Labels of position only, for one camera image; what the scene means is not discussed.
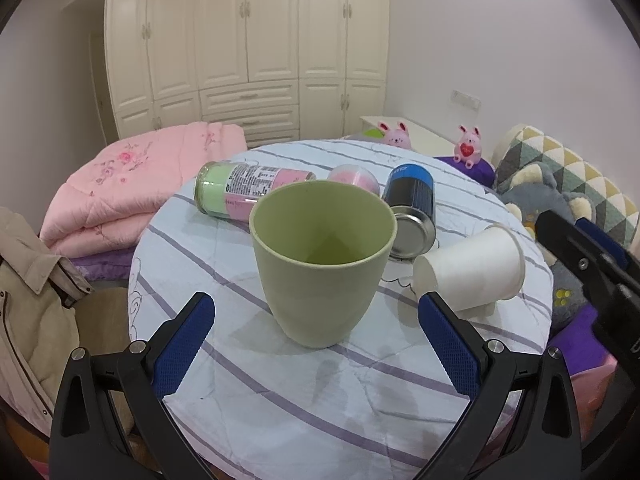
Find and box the beige jacket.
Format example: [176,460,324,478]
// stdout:
[0,205,97,428]

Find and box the white wall socket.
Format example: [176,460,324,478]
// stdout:
[451,89,481,110]

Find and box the pink quilt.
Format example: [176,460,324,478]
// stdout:
[39,121,249,261]

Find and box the grey plush bear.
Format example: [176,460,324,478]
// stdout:
[495,164,598,333]

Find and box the small pink jar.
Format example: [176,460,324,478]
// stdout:
[327,163,382,197]

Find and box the geometric patterned pillow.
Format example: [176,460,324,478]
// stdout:
[492,123,640,252]

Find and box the white striped tablecloth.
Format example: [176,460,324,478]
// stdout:
[127,140,554,480]

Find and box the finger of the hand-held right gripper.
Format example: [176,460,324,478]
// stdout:
[536,209,640,363]
[574,217,633,272]

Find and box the white paper cup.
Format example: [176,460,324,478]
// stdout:
[412,223,527,312]

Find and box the pink bunny plush with heart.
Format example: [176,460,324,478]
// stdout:
[453,124,484,169]

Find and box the blue and black can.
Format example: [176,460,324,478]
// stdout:
[382,162,437,261]

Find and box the cream wardrobe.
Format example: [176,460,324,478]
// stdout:
[103,0,391,149]

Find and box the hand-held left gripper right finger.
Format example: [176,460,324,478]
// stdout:
[418,291,584,480]

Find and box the green and pink glass jar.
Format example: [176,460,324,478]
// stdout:
[194,160,317,219]

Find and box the green cup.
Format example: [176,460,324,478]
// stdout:
[249,182,398,350]

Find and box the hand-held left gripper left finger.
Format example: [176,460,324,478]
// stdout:
[50,291,216,480]

